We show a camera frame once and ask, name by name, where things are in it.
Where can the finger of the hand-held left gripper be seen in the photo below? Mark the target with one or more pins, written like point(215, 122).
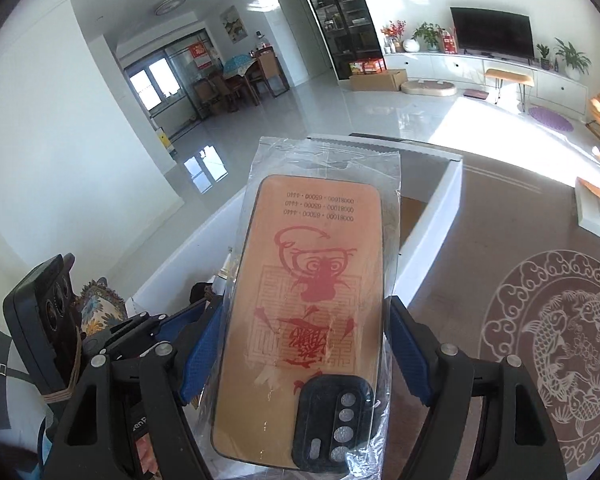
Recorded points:
point(172, 327)

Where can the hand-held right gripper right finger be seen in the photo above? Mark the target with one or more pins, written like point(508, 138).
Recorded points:
point(405, 355)

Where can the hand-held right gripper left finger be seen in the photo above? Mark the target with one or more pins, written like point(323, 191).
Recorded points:
point(200, 355)

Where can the orange phone case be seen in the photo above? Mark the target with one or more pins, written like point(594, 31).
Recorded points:
point(310, 285)

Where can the large white storage box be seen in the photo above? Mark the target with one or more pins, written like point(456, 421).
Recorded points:
point(430, 220)

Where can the black phone case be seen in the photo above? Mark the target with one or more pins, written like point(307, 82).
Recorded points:
point(35, 320)

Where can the floral cushion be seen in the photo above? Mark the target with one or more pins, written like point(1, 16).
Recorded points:
point(100, 305)

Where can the glass balcony door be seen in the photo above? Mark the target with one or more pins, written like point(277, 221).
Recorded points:
point(155, 85)

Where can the oval beige floor pad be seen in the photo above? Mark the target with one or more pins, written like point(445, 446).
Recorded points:
point(427, 87)

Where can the dark flat floor item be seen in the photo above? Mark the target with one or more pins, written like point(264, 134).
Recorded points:
point(475, 94)

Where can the dining table with teal cloth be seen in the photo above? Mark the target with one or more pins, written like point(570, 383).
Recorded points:
point(240, 65)

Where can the brown cardboard box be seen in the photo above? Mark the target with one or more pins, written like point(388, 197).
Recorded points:
point(377, 82)

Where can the red door poster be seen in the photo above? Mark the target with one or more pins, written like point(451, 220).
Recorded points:
point(200, 55)

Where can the wooden dining chair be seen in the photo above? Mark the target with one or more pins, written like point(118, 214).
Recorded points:
point(272, 72)

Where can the round purple mat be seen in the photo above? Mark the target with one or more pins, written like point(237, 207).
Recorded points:
point(550, 120)

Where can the red gift boxes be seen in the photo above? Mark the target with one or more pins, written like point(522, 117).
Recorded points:
point(367, 66)

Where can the white television cabinet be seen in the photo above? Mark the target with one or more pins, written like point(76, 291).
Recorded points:
point(445, 65)

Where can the wooden stool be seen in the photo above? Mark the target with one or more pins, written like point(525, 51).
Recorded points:
point(507, 77)

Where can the round white vase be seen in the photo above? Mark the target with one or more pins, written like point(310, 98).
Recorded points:
point(411, 45)

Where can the red gift bag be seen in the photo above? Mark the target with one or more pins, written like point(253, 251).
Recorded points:
point(450, 42)

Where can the bushy potted green plant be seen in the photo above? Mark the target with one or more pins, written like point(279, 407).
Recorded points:
point(427, 35)

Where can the round ceiling light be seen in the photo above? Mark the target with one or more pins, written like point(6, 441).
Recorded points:
point(171, 5)

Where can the red flower arrangement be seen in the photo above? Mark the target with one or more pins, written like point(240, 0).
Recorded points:
point(394, 32)

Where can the small potted plant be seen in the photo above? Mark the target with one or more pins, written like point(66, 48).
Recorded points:
point(543, 55)

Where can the black television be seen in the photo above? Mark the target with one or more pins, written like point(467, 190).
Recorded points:
point(492, 32)

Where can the large potted green plant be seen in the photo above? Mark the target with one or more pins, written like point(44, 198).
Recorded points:
point(572, 57)

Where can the black glass display cabinet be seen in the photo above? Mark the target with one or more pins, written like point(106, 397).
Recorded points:
point(340, 15)

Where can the framed wall painting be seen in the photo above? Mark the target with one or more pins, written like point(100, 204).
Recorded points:
point(233, 24)

